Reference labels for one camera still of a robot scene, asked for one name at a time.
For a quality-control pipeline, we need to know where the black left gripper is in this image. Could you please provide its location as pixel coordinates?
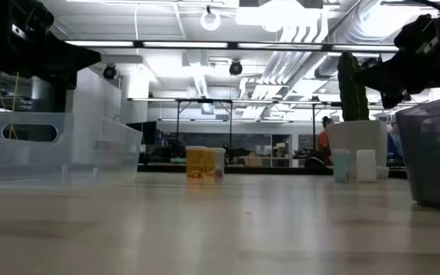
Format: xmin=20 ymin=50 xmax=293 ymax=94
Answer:
xmin=0 ymin=0 xmax=102 ymax=89

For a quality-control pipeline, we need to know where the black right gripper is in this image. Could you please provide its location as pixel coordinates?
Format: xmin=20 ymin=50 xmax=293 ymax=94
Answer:
xmin=352 ymin=0 xmax=440 ymax=111

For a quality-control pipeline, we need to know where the white medicine bottle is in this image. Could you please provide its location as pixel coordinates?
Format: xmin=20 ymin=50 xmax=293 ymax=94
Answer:
xmin=356 ymin=149 xmax=378 ymax=183

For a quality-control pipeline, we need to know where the teal medicine bottle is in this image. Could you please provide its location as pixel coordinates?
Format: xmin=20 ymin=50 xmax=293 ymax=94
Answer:
xmin=332 ymin=148 xmax=352 ymax=184

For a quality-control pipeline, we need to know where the small clear bottle white cap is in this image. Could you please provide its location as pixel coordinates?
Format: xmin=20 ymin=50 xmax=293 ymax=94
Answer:
xmin=214 ymin=151 xmax=227 ymax=179

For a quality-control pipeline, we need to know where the grey translucent plastic bin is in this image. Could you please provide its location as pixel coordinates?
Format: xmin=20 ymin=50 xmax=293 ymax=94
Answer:
xmin=395 ymin=93 xmax=440 ymax=212

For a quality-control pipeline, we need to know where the clear plastic bin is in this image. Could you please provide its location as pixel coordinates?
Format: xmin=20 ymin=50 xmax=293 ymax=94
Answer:
xmin=0 ymin=110 xmax=144 ymax=189

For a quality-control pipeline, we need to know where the black ceiling spotlight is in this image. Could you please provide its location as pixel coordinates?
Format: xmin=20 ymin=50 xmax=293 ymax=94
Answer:
xmin=360 ymin=56 xmax=382 ymax=70

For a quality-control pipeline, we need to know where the green columnar cactus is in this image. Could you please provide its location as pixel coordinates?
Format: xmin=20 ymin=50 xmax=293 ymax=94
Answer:
xmin=337 ymin=51 xmax=370 ymax=122

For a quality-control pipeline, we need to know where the white hexagonal plant pot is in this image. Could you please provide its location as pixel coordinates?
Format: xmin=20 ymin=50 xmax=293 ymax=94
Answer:
xmin=325 ymin=120 xmax=390 ymax=180

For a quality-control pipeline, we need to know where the person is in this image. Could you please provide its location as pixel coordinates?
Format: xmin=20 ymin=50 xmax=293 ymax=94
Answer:
xmin=317 ymin=116 xmax=335 ymax=167
xmin=387 ymin=121 xmax=405 ymax=160

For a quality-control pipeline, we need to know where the black computer monitor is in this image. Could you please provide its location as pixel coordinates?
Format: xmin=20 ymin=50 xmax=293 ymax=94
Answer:
xmin=126 ymin=121 xmax=158 ymax=146

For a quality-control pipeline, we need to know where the linear ceiling light strip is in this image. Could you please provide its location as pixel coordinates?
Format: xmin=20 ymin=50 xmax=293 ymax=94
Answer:
xmin=65 ymin=40 xmax=400 ymax=53

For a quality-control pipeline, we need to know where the black round ceiling camera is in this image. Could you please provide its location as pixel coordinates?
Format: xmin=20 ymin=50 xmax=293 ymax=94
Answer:
xmin=102 ymin=63 xmax=118 ymax=81
xmin=228 ymin=60 xmax=244 ymax=76

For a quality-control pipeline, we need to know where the black background workstation frame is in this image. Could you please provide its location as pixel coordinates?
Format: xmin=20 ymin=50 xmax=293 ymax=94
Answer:
xmin=128 ymin=97 xmax=237 ymax=154
xmin=292 ymin=101 xmax=343 ymax=153

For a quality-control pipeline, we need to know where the white ring light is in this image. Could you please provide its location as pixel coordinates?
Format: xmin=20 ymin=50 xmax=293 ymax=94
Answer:
xmin=199 ymin=5 xmax=222 ymax=32

